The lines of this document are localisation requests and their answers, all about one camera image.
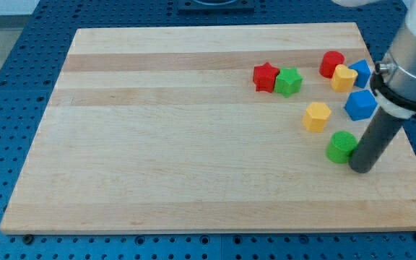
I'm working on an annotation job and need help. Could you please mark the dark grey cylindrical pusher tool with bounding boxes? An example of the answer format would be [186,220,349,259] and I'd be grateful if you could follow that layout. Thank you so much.
[349,108,405,173]

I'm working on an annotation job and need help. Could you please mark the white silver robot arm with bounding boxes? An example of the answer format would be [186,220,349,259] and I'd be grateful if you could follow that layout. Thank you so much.
[370,1,416,119]

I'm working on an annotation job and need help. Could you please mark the green star block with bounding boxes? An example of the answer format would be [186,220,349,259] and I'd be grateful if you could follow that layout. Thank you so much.
[274,67,303,98]

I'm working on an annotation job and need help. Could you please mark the blue pentagon block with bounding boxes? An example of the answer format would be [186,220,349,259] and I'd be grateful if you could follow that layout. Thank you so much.
[344,90,378,121]

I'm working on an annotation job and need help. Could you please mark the yellow hexagon block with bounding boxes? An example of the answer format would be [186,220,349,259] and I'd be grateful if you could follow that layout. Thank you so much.
[302,102,332,132]

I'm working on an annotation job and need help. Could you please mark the red star block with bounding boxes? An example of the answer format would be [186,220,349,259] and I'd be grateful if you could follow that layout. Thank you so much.
[253,62,280,93]

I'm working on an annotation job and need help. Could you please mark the wooden board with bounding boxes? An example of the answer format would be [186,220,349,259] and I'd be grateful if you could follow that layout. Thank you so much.
[0,22,416,235]

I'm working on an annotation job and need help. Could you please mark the red cylinder block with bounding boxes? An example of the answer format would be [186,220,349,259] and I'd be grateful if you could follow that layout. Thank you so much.
[319,51,345,78]

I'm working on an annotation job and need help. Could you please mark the yellow heart block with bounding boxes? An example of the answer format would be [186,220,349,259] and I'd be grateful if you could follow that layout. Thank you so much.
[330,64,358,92]

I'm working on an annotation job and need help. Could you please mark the blue cube block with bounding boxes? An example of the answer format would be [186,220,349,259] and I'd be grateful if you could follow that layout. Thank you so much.
[349,59,371,88]

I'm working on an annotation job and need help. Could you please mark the green cylinder block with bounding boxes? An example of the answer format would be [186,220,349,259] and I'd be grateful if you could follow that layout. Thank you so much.
[326,131,358,163]

